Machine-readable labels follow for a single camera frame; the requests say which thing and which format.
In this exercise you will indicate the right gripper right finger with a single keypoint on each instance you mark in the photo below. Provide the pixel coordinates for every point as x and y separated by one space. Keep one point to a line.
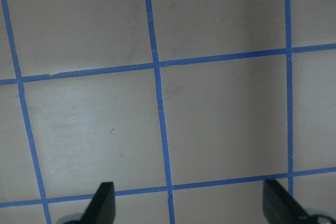
279 207

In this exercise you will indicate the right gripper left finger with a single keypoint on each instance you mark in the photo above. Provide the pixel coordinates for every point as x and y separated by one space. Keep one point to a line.
101 209

